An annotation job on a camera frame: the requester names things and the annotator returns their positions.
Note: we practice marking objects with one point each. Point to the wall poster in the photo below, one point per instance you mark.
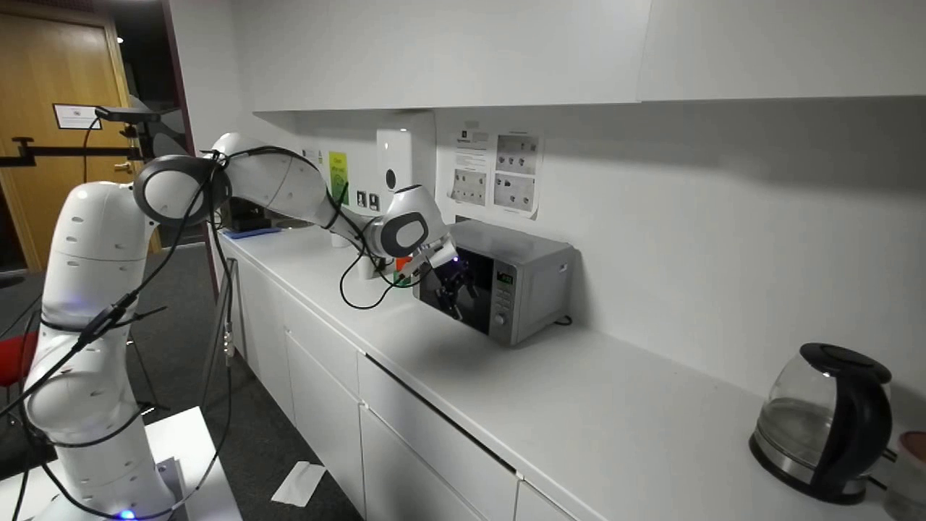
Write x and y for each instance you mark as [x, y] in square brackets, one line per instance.
[517, 162]
[471, 167]

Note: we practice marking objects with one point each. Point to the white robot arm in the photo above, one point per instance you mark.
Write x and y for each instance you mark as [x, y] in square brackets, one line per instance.
[80, 391]

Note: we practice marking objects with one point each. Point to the silver microwave oven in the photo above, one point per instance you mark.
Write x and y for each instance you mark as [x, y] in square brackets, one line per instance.
[517, 284]

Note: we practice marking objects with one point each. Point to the white base cabinets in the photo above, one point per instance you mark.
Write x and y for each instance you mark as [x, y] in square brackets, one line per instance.
[394, 456]

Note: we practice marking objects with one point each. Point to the white paper towel dispenser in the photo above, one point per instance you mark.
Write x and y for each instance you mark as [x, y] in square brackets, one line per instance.
[394, 161]

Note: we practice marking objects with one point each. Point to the white paper on floor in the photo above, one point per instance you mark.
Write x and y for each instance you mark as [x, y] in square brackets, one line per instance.
[299, 484]

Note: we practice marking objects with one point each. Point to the wooden door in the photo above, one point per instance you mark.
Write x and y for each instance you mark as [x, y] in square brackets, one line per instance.
[56, 64]

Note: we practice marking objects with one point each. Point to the glass electric kettle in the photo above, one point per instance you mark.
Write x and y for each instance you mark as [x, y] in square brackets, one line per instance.
[827, 423]

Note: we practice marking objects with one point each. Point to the camera on black stand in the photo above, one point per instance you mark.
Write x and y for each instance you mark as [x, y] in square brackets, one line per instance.
[135, 122]

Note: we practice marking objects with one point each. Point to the white upper cabinets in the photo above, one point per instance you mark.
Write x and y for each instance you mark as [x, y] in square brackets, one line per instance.
[542, 52]

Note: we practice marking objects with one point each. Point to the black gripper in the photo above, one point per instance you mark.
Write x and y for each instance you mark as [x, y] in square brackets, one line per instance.
[441, 281]

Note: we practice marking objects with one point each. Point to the right wall poster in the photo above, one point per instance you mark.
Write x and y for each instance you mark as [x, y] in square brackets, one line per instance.
[517, 162]

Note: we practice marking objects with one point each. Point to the left wall poster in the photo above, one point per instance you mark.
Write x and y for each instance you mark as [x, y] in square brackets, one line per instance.
[471, 167]

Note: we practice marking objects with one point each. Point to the white robot base table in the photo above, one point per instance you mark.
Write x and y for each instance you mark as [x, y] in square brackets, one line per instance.
[180, 442]

